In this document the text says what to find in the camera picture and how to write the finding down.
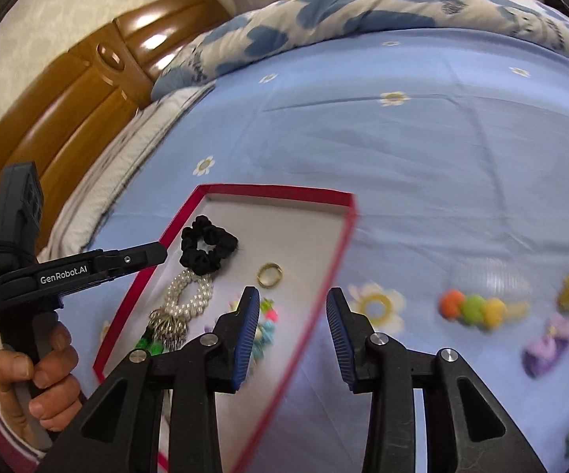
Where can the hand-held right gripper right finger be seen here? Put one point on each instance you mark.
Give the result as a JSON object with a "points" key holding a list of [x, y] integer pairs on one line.
{"points": [[339, 340]]}

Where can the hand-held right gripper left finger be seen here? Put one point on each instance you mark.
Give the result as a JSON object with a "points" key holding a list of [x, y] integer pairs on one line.
{"points": [[245, 335]]}

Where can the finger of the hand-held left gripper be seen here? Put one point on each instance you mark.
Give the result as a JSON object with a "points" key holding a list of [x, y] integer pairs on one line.
{"points": [[136, 256]]}

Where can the black scrunchie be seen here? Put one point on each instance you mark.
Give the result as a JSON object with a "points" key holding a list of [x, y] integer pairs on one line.
{"points": [[191, 256]]}

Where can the red shallow box tray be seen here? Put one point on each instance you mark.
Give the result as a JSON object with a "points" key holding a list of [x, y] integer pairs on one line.
{"points": [[284, 236]]}

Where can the person's left hand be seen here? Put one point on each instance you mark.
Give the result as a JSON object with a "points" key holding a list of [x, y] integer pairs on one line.
{"points": [[53, 384]]}

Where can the white striped pillow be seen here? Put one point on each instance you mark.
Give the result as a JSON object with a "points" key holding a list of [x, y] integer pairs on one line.
{"points": [[117, 157]]}

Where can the wooden headboard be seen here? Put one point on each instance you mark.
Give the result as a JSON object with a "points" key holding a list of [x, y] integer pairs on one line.
{"points": [[68, 108]]}

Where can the blue heart printed duvet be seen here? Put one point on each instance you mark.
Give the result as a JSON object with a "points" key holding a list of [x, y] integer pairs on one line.
{"points": [[363, 10]]}

